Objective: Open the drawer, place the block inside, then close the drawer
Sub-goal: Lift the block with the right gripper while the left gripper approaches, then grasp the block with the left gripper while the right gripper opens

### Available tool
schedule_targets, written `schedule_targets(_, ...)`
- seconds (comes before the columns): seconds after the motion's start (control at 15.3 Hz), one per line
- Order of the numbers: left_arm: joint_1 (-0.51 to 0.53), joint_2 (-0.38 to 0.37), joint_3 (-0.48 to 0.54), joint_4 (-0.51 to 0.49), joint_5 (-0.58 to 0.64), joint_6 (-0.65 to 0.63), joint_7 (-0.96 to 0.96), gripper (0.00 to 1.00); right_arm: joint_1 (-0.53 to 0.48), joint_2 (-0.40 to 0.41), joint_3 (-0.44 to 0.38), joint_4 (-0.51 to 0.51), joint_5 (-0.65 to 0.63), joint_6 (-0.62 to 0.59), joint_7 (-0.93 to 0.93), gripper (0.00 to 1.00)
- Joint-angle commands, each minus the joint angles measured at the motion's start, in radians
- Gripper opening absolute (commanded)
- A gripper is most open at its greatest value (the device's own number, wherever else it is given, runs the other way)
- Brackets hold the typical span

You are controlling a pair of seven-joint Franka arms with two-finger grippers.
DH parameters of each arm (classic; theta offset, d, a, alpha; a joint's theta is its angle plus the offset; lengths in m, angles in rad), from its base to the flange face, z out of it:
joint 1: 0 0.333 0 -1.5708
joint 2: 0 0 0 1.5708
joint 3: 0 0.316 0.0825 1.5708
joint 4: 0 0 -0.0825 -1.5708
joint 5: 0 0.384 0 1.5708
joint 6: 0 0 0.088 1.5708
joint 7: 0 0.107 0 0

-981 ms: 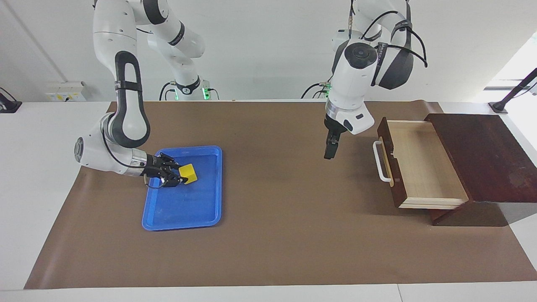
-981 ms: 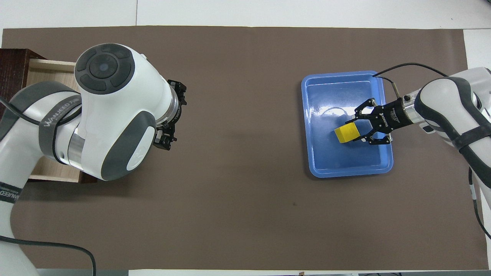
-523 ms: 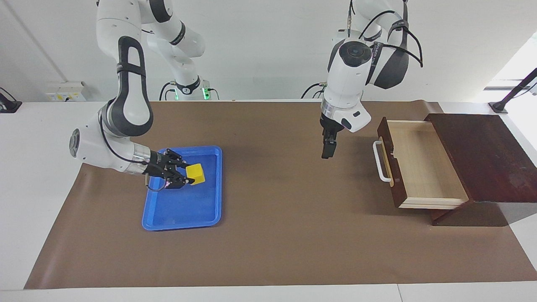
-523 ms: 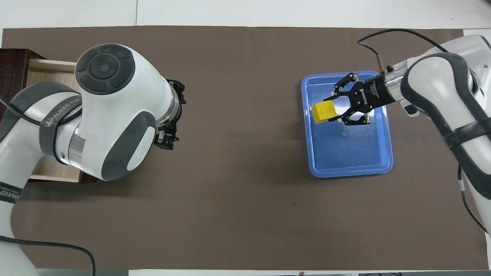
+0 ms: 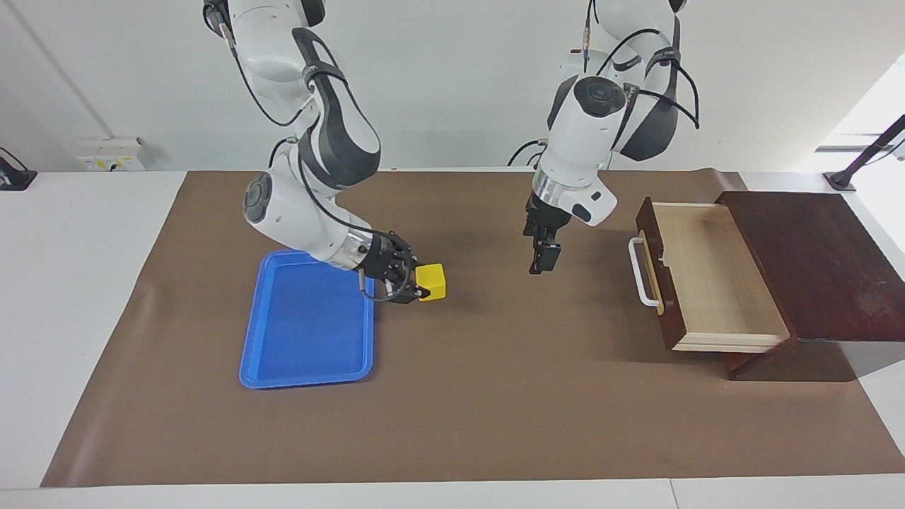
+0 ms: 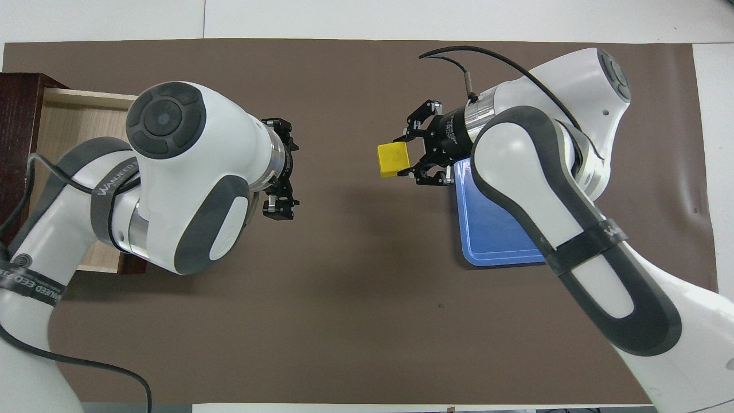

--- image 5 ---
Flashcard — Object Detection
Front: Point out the brown table mat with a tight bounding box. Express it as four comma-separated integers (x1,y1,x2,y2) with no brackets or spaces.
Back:
41,168,905,488

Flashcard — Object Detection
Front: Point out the yellow cube block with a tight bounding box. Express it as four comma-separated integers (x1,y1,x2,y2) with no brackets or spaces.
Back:
415,263,448,303

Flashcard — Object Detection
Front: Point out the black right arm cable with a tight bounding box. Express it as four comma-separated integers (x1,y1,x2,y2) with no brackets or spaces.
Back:
203,0,418,304

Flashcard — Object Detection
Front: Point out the dark wooden cabinet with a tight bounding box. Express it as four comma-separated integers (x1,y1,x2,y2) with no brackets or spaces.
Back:
714,189,905,382

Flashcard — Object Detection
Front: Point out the white wall socket box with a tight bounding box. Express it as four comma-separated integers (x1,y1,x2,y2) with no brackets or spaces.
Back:
76,137,146,173

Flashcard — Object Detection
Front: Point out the blue plastic tray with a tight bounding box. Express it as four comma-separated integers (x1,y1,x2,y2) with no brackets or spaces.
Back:
238,249,375,390

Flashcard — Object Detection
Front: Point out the black stand with slanted pole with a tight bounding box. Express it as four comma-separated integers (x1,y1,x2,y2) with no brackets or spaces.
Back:
823,114,905,192

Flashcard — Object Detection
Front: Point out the wooden drawer with white handle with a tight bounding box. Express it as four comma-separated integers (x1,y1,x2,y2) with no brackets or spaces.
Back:
629,197,791,353

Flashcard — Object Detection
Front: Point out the black stand with flat base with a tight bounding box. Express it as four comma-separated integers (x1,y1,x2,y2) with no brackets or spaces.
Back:
0,146,38,191

